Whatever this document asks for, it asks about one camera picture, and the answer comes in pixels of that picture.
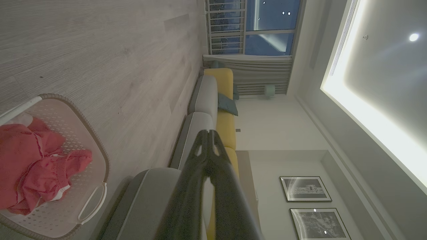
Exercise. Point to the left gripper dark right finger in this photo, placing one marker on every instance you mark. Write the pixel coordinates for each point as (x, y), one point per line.
(230, 206)

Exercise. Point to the round ceiling spotlight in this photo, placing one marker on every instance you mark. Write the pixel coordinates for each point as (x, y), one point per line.
(414, 37)

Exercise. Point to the white perforated laundry basket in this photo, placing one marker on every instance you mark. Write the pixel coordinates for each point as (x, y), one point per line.
(83, 133)

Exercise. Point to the long ceiling air vent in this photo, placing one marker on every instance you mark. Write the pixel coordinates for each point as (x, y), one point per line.
(343, 33)

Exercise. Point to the white metal window railing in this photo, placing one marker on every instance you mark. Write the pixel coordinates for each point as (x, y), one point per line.
(227, 26)

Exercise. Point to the small teal cushion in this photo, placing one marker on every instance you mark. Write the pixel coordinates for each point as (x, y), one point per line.
(236, 92)

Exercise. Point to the black framed wall picture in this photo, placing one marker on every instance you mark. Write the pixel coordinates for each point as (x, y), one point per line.
(305, 189)
(318, 225)

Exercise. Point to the large glass window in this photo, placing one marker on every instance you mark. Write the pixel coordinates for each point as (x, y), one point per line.
(273, 16)

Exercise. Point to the large teal cushion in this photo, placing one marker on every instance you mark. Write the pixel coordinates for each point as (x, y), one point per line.
(227, 104)

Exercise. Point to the grey pleated curtain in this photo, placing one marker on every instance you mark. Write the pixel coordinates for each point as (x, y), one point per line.
(260, 73)

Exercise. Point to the pale green lamp shade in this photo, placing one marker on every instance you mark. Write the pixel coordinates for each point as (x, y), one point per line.
(269, 90)

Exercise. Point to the red garment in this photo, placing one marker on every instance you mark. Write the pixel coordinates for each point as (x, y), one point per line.
(26, 160)

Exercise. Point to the grey and yellow sofa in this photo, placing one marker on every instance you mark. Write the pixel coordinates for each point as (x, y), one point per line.
(203, 96)

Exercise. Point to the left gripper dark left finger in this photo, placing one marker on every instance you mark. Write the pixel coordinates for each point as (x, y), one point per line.
(186, 200)

